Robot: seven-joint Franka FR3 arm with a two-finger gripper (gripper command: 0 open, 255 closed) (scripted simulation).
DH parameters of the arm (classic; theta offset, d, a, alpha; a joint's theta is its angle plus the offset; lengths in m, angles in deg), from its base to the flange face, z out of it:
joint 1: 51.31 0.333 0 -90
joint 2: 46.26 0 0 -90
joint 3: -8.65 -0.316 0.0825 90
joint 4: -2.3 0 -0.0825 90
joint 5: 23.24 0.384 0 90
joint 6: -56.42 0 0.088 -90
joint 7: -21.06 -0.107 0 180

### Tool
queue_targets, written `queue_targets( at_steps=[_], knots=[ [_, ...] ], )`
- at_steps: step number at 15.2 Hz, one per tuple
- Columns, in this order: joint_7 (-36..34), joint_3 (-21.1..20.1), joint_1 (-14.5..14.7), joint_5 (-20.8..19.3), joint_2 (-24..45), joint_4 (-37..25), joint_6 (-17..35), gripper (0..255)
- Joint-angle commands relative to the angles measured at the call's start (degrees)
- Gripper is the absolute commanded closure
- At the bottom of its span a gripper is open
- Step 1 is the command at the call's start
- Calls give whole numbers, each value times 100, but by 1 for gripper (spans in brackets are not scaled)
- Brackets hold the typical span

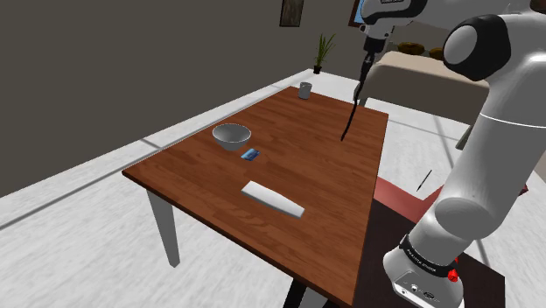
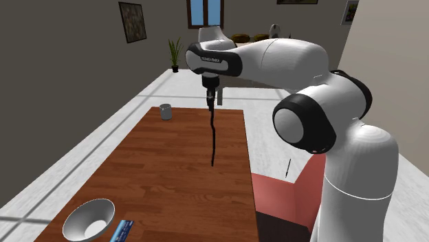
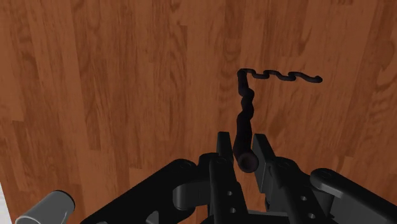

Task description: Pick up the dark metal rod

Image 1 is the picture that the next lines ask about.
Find dark robot stand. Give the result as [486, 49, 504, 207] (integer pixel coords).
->
[351, 198, 507, 308]

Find short black thin stick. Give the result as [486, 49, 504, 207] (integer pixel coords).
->
[416, 169, 433, 193]

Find brown framed blue wall picture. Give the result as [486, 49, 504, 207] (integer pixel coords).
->
[348, 0, 368, 28]

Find potted green plant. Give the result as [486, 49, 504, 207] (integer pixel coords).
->
[313, 32, 337, 75]

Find grey bowl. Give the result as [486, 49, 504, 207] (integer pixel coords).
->
[212, 122, 252, 152]

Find white long flat block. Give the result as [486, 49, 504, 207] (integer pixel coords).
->
[241, 180, 306, 220]

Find dark framed wall picture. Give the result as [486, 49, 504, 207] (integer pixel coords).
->
[279, 0, 305, 28]

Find red rug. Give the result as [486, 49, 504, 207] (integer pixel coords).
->
[374, 176, 530, 224]

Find beige bed with brown cushions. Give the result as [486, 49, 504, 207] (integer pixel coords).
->
[357, 40, 492, 151]

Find wooden table with grey legs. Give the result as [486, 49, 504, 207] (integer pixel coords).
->
[121, 85, 390, 308]

